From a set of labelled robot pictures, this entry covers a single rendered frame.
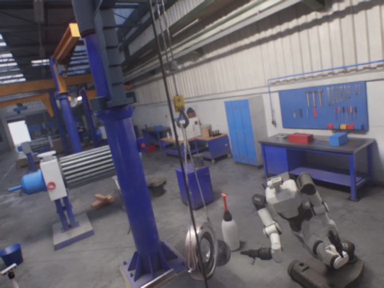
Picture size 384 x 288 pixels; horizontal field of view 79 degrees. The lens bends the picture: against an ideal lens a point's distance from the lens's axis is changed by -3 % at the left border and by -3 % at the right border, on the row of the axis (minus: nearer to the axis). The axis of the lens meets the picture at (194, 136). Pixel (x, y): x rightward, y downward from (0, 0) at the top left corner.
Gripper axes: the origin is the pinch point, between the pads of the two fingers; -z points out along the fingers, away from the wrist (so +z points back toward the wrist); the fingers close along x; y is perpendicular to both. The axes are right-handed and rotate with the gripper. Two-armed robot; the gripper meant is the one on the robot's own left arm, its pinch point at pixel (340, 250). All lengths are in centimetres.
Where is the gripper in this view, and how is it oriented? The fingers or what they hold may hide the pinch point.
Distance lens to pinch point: 267.0
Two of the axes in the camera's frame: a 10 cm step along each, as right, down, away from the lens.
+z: -4.9, -8.6, -1.4
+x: -2.9, 3.1, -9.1
